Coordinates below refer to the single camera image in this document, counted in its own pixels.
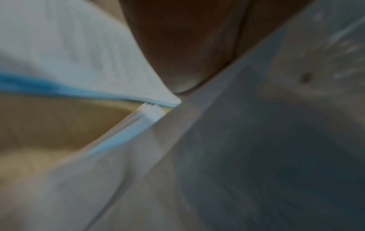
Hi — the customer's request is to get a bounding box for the H.R. paper stack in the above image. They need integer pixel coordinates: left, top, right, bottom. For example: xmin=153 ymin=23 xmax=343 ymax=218
xmin=0 ymin=0 xmax=182 ymax=107

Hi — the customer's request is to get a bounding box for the unsorted pile of papers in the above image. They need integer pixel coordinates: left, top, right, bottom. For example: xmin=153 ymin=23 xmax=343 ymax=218
xmin=0 ymin=106 xmax=172 ymax=231

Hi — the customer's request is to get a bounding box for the person's left hand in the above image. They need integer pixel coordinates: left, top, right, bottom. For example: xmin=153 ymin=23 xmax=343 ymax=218
xmin=118 ymin=0 xmax=314 ymax=94

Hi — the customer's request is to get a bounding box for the sheaf of papers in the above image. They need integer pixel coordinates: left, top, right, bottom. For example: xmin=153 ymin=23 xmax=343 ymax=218
xmin=88 ymin=0 xmax=365 ymax=231

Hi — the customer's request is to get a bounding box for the round wooden table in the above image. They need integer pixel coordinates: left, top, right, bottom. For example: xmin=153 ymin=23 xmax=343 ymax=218
xmin=0 ymin=93 xmax=142 ymax=181

